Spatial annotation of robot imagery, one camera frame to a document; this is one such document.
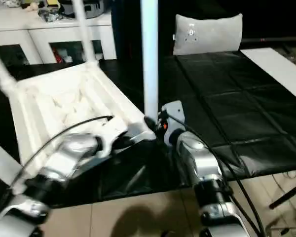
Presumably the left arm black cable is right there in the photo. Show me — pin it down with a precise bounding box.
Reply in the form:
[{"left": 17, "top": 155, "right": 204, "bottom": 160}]
[{"left": 8, "top": 115, "right": 114, "bottom": 191}]

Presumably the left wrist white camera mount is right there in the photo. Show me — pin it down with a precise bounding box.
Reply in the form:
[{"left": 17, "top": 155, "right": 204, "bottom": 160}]
[{"left": 98, "top": 118, "right": 129, "bottom": 158}]

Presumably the red bottle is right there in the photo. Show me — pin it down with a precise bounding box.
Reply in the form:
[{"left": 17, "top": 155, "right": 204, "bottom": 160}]
[{"left": 53, "top": 46, "right": 62, "bottom": 64}]

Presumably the black work surface mat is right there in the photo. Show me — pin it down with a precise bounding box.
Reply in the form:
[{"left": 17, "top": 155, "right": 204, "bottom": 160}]
[{"left": 0, "top": 50, "right": 296, "bottom": 205}]

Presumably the white sideboard with glass doors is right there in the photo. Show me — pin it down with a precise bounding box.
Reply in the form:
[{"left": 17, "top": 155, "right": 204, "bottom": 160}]
[{"left": 0, "top": 0, "right": 118, "bottom": 66}]

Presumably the black rail with red mark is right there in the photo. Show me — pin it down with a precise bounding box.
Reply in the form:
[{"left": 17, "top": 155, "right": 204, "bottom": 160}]
[{"left": 241, "top": 37, "right": 296, "bottom": 43}]

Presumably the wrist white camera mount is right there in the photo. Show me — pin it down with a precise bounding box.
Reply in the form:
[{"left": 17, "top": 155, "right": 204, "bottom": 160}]
[
  {"left": 98, "top": 118, "right": 129, "bottom": 158},
  {"left": 161, "top": 100, "right": 187, "bottom": 145}
]

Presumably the black work table leg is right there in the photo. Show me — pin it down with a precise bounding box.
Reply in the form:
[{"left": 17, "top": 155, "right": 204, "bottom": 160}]
[{"left": 268, "top": 180, "right": 296, "bottom": 210}]

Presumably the white flat board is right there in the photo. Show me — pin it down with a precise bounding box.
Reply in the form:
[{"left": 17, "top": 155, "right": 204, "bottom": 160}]
[{"left": 240, "top": 47, "right": 296, "bottom": 114}]

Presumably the white plastic table leg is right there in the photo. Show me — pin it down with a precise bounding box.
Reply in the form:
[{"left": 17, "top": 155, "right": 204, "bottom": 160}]
[
  {"left": 140, "top": 0, "right": 160, "bottom": 123},
  {"left": 73, "top": 0, "right": 101, "bottom": 69},
  {"left": 0, "top": 45, "right": 18, "bottom": 96},
  {"left": 0, "top": 137, "right": 25, "bottom": 196}
]

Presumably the white plastic table top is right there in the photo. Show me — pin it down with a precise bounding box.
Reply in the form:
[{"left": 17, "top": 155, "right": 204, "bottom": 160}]
[{"left": 8, "top": 61, "right": 156, "bottom": 173}]

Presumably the grey pillow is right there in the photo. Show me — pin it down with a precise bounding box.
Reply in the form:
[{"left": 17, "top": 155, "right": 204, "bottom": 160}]
[{"left": 172, "top": 13, "right": 244, "bottom": 56}]

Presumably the black tangled item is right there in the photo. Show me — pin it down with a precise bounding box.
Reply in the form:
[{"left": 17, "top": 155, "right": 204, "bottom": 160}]
[{"left": 38, "top": 6, "right": 62, "bottom": 23}]

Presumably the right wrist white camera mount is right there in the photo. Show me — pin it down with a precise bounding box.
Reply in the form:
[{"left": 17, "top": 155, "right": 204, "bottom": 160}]
[{"left": 161, "top": 100, "right": 187, "bottom": 145}]

